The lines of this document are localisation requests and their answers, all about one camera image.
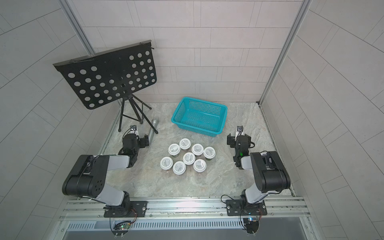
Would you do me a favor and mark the yogurt cup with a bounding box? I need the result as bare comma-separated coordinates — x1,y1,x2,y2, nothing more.
168,144,181,158
173,161,186,176
193,159,207,173
191,144,204,157
160,157,174,171
183,152,196,166
179,138,192,152
203,147,216,161

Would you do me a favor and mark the teal plastic basket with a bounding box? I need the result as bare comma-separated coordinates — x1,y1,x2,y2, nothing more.
172,97,228,137

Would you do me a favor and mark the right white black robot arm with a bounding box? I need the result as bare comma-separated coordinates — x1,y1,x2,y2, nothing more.
227,134,291,207

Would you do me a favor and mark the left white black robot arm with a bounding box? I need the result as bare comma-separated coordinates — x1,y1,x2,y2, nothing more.
62,133,150,207

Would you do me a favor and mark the black perforated music stand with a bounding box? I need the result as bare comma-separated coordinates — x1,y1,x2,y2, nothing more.
53,40,157,123

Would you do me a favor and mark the right circuit board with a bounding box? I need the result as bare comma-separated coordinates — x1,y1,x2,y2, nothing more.
243,218,260,235

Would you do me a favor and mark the circuit board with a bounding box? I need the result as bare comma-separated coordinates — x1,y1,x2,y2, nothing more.
243,218,260,235
113,221,132,238

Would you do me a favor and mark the left circuit board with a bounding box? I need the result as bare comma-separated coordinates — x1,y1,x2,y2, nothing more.
113,221,132,238

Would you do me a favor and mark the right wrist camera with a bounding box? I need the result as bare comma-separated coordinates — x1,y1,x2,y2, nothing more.
236,126,244,135

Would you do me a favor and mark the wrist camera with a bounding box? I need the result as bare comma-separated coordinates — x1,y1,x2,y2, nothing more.
128,125,139,136
236,126,244,135

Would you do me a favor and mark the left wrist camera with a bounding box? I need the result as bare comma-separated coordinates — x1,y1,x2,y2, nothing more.
128,125,139,136

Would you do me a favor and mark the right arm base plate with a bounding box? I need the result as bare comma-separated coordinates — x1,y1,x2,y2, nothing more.
226,200,268,217

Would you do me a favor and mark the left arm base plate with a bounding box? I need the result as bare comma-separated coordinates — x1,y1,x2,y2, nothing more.
104,201,148,218

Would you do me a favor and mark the aluminium mounting rail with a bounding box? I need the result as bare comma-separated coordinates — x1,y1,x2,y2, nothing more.
59,196,310,221

